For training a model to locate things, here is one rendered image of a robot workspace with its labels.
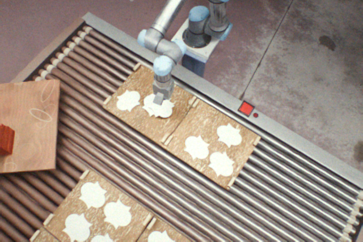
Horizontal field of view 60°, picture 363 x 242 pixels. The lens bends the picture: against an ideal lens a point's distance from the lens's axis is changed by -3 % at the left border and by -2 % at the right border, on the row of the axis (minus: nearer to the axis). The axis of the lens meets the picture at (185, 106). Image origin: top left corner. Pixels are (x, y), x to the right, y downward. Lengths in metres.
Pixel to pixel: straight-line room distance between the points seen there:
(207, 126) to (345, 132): 1.66
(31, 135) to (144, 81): 0.68
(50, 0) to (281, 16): 2.42
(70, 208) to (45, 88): 0.65
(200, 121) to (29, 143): 0.89
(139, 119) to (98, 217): 0.55
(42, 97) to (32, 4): 2.07
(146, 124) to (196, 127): 0.28
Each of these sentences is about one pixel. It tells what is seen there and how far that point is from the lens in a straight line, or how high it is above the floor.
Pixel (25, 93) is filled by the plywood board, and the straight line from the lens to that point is 1.91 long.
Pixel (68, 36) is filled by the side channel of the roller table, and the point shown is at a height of 0.95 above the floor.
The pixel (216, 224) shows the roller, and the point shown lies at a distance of 1.68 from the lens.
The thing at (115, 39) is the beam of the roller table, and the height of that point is 0.91.
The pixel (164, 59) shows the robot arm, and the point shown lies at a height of 1.44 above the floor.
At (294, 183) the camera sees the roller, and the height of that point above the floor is 0.92.
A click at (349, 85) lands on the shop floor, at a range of 3.39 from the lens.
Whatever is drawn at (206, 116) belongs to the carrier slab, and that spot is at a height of 0.94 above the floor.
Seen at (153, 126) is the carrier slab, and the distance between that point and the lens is 1.77.
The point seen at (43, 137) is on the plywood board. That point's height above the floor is 1.04.
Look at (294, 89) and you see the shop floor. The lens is 3.14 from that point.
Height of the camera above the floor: 2.58
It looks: 65 degrees down
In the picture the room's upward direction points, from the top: 5 degrees clockwise
